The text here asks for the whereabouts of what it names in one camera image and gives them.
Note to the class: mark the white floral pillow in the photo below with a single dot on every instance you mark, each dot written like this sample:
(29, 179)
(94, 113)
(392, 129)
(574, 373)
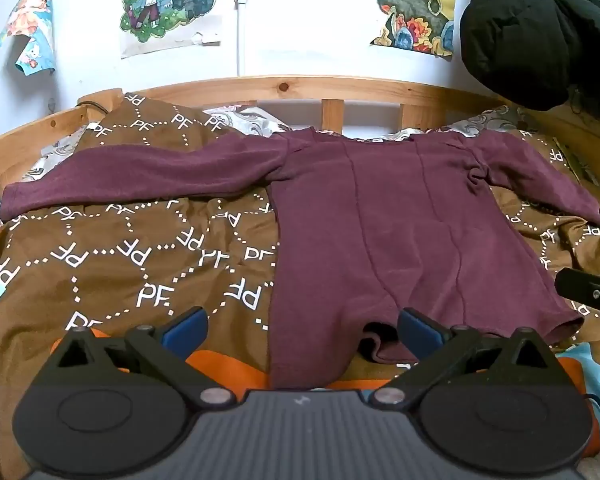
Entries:
(250, 117)

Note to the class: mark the white wall pipe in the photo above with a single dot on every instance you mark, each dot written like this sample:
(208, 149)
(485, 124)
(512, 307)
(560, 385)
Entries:
(240, 25)

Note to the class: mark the brown printed blanket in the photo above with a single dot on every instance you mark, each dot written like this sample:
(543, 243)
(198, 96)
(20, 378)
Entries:
(130, 240)

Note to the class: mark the wooden bed frame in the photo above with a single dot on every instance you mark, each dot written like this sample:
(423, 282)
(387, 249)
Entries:
(280, 86)

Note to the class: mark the black jacket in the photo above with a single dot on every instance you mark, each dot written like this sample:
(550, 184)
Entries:
(535, 25)

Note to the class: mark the cartoon girl wall poster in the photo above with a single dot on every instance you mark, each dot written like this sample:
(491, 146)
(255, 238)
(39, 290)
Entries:
(30, 25)

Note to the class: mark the green cartoon figure wall poster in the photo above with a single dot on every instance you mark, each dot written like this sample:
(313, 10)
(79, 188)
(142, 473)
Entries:
(165, 5)

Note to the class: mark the orange and blue cloth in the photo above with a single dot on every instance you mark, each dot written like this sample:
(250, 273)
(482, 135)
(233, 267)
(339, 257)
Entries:
(240, 371)

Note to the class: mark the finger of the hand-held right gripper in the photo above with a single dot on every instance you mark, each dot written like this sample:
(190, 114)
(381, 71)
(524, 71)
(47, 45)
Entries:
(587, 290)

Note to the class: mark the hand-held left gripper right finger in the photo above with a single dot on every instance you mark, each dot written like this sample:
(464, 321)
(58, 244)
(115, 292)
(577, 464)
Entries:
(420, 332)

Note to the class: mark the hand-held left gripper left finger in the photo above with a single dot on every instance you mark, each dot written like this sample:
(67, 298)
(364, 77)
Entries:
(182, 332)

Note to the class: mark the maroon long-sleeve shirt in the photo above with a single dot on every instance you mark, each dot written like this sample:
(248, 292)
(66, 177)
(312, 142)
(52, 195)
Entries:
(390, 220)

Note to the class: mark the colourful mushroom wall poster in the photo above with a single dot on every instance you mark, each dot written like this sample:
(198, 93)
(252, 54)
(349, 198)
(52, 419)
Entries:
(410, 5)

